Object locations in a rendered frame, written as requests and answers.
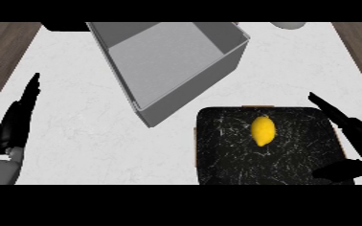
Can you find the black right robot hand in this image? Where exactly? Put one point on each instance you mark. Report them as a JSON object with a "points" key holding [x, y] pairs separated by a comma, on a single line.
{"points": [[346, 124]]}

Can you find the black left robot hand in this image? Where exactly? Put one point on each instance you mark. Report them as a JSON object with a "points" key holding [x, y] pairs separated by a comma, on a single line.
{"points": [[18, 118]]}

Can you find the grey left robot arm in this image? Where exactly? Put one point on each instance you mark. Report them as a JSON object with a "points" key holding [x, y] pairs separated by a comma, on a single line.
{"points": [[9, 167]]}

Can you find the yellow lemon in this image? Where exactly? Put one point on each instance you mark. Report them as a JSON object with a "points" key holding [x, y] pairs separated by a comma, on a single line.
{"points": [[261, 131]]}

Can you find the black marble tray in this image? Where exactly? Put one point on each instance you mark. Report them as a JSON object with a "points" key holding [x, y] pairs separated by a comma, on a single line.
{"points": [[263, 153]]}

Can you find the grey open box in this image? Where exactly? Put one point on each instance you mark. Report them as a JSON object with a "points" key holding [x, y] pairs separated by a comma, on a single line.
{"points": [[170, 67]]}

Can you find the black appliance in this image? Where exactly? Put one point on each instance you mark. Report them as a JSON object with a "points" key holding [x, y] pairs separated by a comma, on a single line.
{"points": [[65, 26]]}

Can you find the grey round object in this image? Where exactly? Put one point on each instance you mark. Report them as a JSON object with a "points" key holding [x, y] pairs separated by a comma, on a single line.
{"points": [[287, 25]]}

